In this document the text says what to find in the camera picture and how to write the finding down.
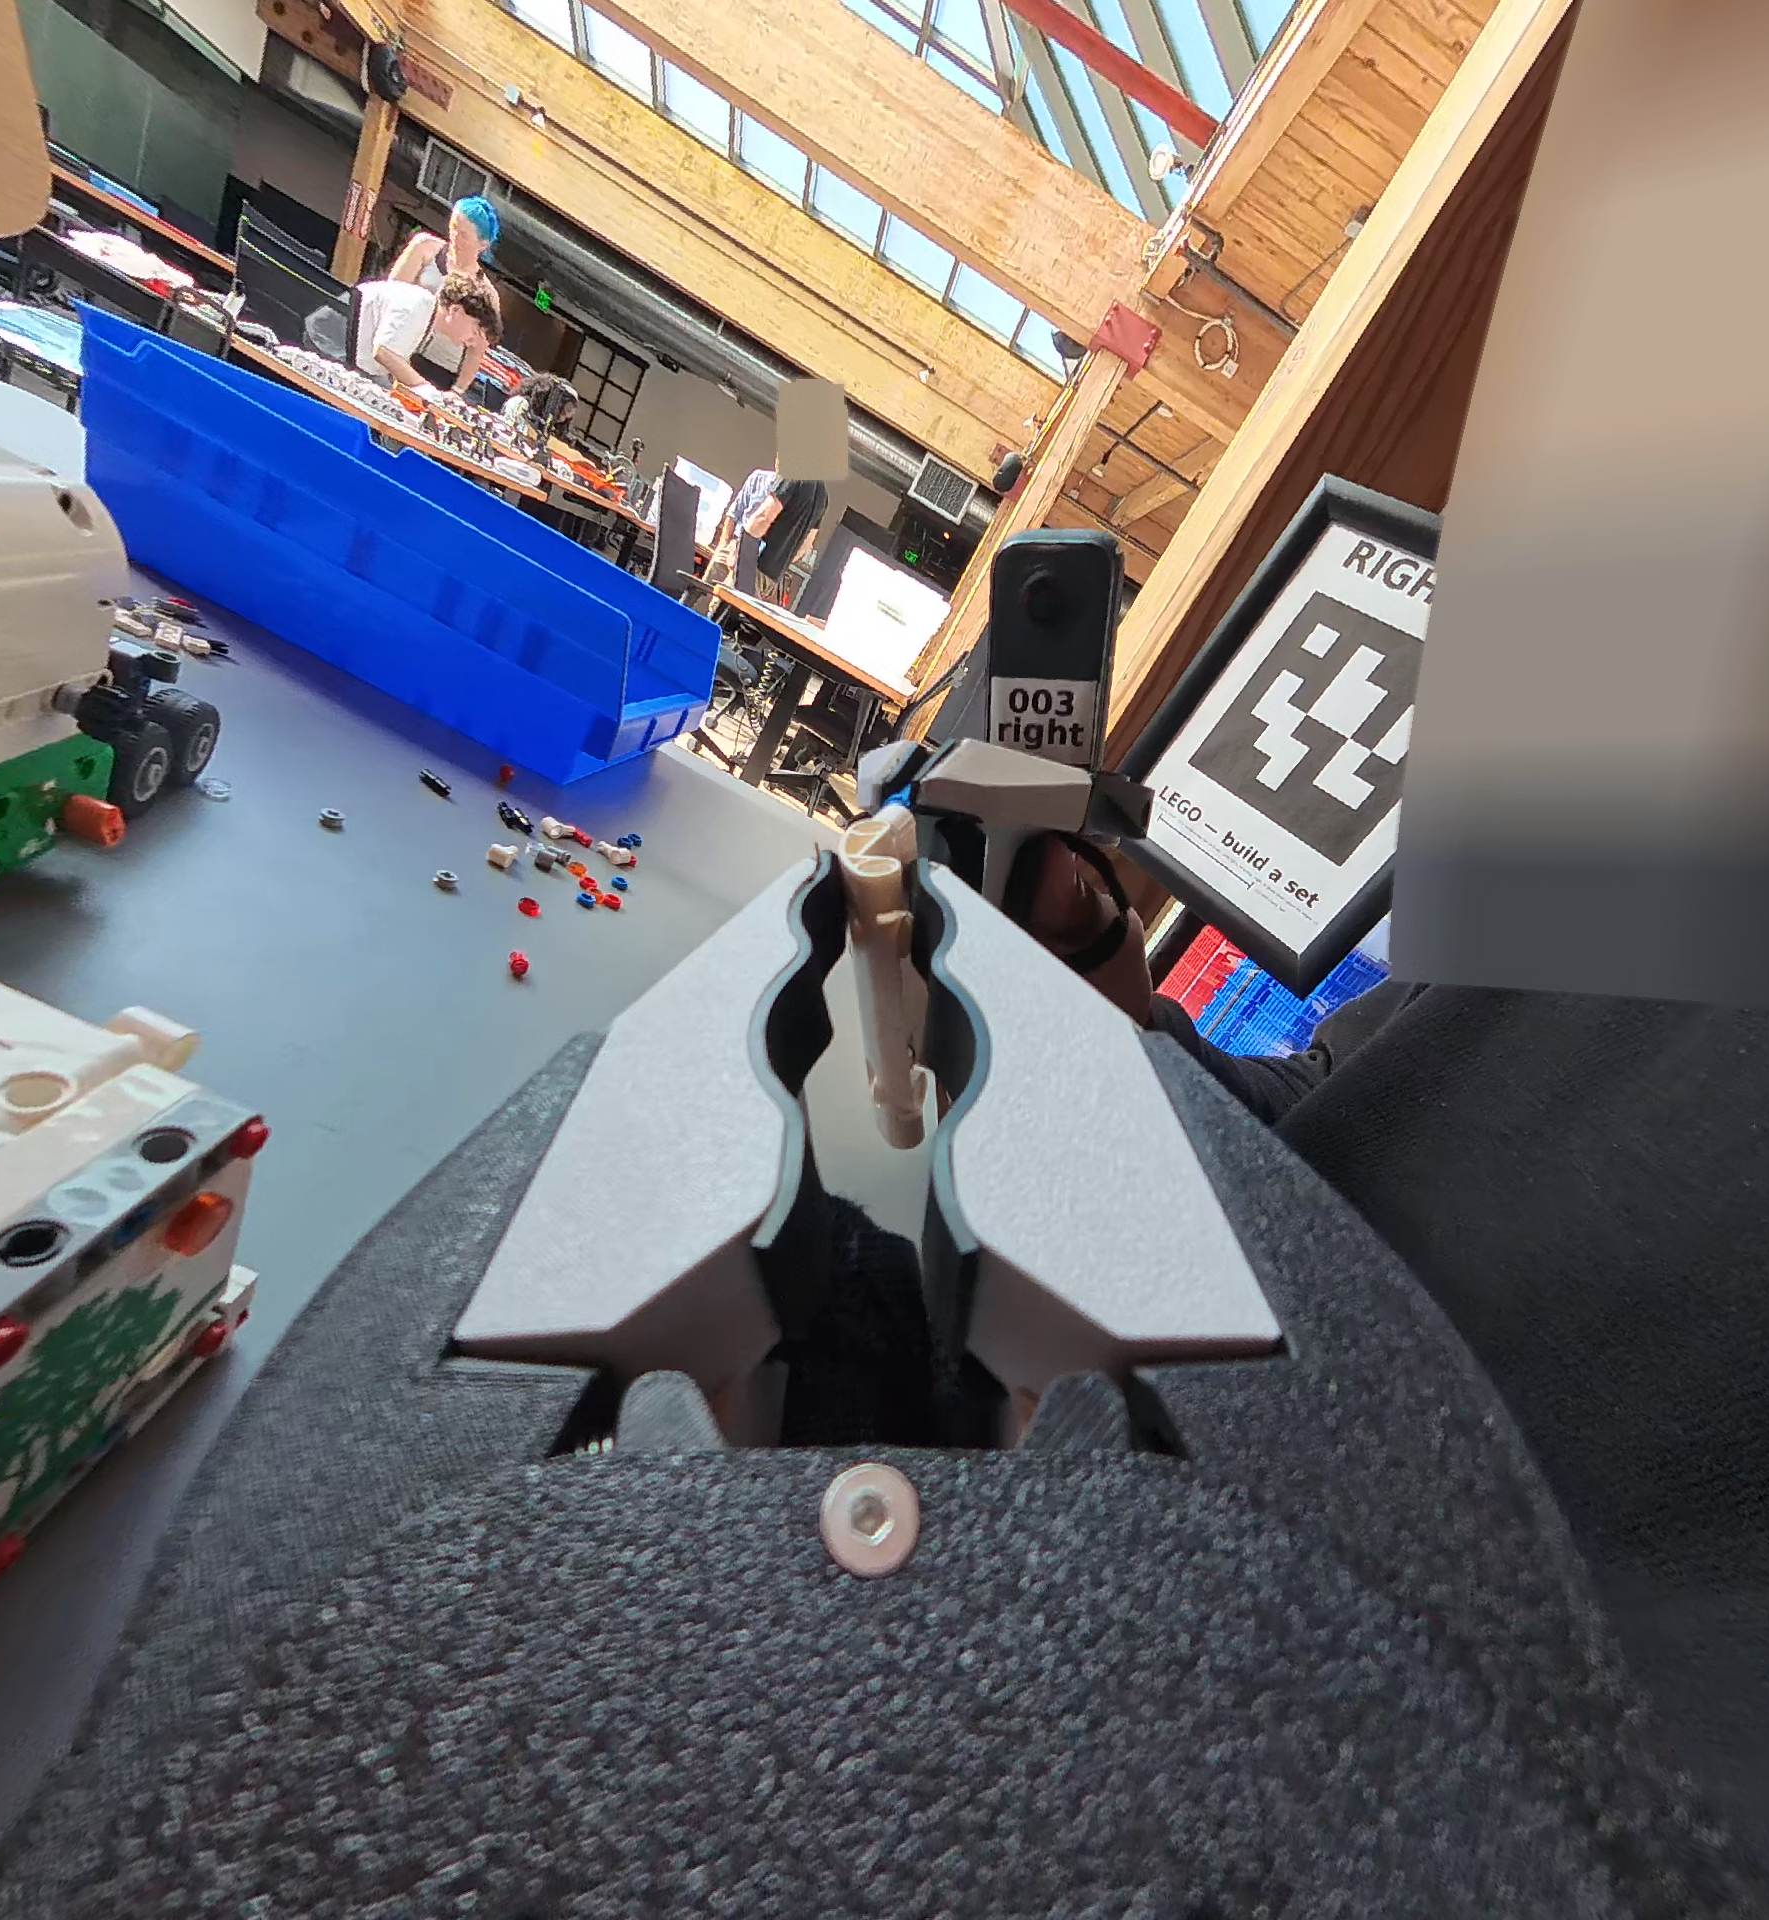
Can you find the white desk screen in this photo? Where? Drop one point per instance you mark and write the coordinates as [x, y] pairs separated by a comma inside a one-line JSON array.
[[887, 600]]

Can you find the stack of blue crates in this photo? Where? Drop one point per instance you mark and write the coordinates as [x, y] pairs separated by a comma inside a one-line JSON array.
[[1274, 1014]]

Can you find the white lego beam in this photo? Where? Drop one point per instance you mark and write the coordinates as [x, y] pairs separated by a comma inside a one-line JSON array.
[[887, 1019]]

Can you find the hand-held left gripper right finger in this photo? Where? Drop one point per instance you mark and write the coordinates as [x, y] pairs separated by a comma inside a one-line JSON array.
[[1109, 1185]]

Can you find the person's right forearm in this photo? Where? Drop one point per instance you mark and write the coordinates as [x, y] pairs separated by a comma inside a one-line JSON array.
[[1247, 1063]]

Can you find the lego truck chassis with cab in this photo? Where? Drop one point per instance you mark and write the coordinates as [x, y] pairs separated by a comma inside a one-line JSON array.
[[16, 600]]

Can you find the blue lego pin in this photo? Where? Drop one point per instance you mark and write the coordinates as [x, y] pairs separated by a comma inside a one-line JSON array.
[[902, 787]]

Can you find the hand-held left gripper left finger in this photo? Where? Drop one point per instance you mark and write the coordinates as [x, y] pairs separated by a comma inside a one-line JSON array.
[[644, 1185]]

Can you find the white lego garbage container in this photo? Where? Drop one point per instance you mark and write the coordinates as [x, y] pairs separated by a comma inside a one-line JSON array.
[[76, 1306]]

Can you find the person's right hand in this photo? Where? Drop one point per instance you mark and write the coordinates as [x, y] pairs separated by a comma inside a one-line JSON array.
[[1078, 915]]

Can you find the wooden office desk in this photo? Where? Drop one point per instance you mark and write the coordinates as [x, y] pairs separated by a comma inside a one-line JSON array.
[[810, 638]]

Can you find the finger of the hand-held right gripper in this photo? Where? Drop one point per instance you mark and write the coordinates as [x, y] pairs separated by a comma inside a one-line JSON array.
[[877, 780], [1004, 787]]

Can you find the scatter of coloured round studs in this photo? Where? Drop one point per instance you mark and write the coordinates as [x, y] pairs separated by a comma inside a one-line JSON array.
[[530, 906]]

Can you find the framed marker sign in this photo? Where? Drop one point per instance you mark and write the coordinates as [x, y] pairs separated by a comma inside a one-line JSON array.
[[1247, 839]]

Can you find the person's black clothing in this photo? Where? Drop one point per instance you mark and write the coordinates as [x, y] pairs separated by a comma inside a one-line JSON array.
[[1649, 1275]]

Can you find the blue plastic bin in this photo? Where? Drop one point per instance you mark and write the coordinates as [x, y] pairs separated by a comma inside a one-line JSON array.
[[375, 554]]

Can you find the pile of small lego tiles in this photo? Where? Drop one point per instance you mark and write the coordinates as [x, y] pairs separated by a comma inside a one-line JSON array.
[[171, 617]]

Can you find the long work table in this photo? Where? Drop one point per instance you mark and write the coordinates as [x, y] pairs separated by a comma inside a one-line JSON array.
[[420, 434]]

